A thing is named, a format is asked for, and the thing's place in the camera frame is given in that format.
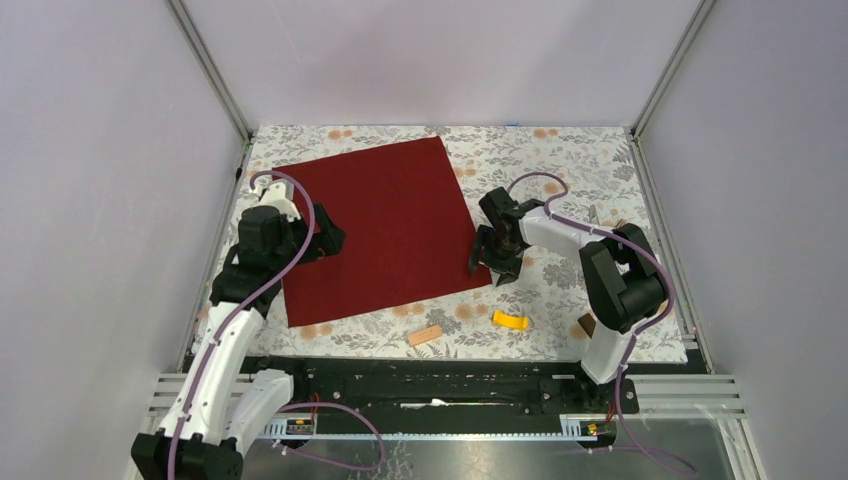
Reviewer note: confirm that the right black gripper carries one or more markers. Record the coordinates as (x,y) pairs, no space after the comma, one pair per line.
(508,269)

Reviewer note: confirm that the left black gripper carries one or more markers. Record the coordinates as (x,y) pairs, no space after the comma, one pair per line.
(330,237)

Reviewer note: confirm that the dark red cloth napkin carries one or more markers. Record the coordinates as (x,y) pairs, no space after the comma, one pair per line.
(409,233)

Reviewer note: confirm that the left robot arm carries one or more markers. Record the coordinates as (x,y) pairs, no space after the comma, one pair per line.
(204,435)

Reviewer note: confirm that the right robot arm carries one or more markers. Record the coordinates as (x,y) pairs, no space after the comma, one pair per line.
(627,288)

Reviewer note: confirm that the yellow block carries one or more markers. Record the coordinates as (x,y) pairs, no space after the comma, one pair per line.
(501,319)

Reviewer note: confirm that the silver table knife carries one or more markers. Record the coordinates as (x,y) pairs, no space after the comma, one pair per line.
(594,219)

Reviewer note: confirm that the floral patterned table mat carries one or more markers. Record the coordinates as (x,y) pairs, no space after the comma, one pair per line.
(574,167)

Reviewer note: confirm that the dark brown block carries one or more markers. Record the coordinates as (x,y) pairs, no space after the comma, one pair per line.
(584,327)

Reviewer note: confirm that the light wooden block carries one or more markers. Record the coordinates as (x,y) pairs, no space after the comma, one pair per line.
(424,335)

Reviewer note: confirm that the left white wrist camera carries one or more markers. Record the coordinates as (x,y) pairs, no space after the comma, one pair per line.
(280,195)

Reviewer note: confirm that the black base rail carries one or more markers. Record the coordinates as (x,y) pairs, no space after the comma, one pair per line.
(452,396)

